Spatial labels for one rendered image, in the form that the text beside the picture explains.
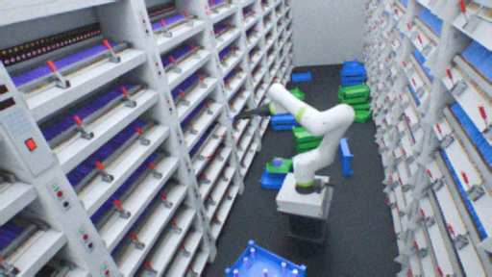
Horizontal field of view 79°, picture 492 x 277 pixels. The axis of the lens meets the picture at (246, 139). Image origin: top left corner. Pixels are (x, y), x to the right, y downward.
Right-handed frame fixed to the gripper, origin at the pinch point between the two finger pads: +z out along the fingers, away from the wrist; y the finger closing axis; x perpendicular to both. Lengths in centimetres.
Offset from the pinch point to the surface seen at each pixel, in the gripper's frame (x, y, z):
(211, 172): 25.2, 26.8, 23.6
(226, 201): 62, 14, 33
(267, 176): 78, -35, 14
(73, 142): -50, 113, 7
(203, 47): -53, -4, 5
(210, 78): -31.5, -5.0, 10.0
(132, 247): 6, 109, 22
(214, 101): -14.8, -4.7, 14.9
